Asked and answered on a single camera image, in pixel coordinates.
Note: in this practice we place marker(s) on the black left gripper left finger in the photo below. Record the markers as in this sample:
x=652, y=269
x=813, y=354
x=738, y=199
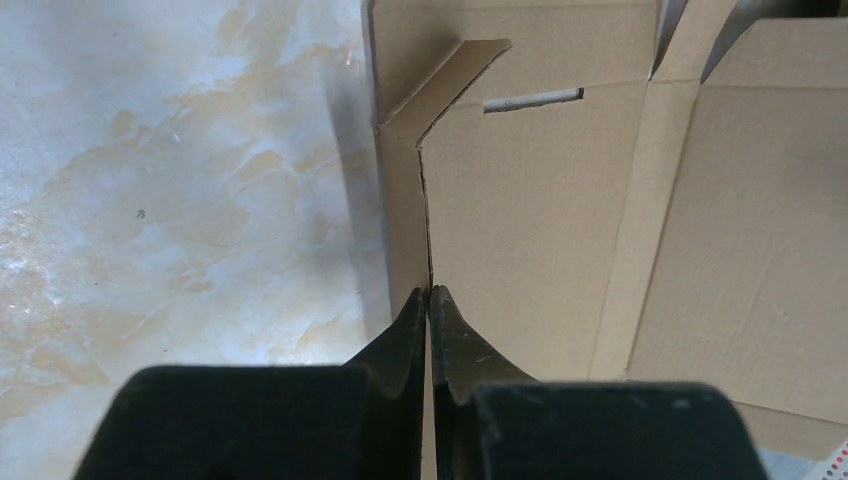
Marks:
x=358, y=420

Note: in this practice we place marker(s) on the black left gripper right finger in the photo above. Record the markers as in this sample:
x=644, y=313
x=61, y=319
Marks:
x=495, y=421

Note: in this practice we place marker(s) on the cardboard box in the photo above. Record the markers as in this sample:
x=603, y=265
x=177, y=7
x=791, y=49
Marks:
x=605, y=205

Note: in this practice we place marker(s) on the aluminium frame rail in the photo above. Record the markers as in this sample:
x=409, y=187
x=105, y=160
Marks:
x=832, y=468

